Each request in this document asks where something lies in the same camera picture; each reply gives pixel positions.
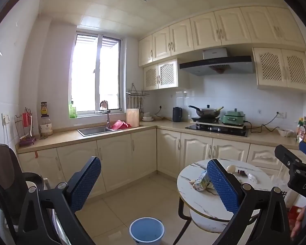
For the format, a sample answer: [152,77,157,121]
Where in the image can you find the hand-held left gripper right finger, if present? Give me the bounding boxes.
[206,159,291,245]

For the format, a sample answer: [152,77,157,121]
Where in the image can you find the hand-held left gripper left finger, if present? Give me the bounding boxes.
[17,156,102,245]

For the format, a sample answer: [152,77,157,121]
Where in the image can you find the green white carton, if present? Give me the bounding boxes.
[189,170,215,192]

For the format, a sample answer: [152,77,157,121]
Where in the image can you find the blue plastic bin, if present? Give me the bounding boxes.
[129,217,166,244]

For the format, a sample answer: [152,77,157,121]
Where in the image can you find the person's right hand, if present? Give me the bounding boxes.
[290,207,306,238]

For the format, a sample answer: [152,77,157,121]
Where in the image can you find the white ruffled bowl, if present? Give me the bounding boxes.
[278,128,295,137]

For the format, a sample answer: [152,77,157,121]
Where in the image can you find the red box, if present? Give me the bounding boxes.
[288,205,304,221]

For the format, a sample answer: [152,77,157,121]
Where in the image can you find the round marble table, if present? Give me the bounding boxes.
[172,159,274,245]

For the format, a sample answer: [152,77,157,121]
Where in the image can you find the cream base cabinets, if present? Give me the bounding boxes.
[17,121,304,199]

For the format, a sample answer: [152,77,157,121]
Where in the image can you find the steel sink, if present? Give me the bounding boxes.
[77,126,113,136]

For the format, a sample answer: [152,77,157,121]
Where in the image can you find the black gas hob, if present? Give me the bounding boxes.
[185,124,249,137]

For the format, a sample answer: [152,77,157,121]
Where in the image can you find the green electric cooker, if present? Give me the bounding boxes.
[221,108,246,126]

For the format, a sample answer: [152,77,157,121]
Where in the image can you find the red plastic basket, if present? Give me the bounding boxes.
[111,120,131,130]

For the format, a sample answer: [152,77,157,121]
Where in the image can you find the large clear oil bottle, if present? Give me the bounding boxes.
[39,117,53,137]

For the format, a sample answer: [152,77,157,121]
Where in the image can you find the steel faucet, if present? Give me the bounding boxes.
[99,100,111,129]

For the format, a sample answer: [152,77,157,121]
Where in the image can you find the black induction cooker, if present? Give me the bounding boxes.
[191,117,221,123]

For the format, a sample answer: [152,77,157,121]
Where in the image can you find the purple tray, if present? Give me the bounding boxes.
[19,137,37,146]

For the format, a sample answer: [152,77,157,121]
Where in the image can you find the wok with lid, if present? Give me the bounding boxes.
[189,105,223,118]

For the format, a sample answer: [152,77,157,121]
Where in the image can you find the wooden cutting board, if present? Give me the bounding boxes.
[126,108,140,127]

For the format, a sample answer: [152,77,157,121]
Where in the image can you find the black mesh chair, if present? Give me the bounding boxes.
[0,144,45,235]

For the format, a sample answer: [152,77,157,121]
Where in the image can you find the black electric kettle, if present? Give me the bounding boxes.
[172,107,183,122]

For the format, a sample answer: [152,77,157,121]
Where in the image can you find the large lattice door cabinet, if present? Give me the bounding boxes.
[252,47,306,93]

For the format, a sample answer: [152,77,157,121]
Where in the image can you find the window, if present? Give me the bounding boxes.
[69,31,123,119]

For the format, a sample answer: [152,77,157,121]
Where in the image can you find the range hood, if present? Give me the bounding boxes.
[179,47,255,76]

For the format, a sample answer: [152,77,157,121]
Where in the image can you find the small lattice door cabinet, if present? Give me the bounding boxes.
[143,58,178,91]

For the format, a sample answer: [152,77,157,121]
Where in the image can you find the black cooker cable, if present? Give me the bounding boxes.
[245,114,279,133]

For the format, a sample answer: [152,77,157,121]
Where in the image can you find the wire rack with red utensils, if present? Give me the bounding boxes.
[14,107,36,143]

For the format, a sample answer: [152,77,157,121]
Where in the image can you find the black kettle cable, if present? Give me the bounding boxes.
[153,107,166,120]

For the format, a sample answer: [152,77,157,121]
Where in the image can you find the wall utensil rack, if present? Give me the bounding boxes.
[126,83,150,115]

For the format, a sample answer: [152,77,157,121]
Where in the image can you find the cream wall cabinet row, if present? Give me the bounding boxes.
[138,6,306,68]

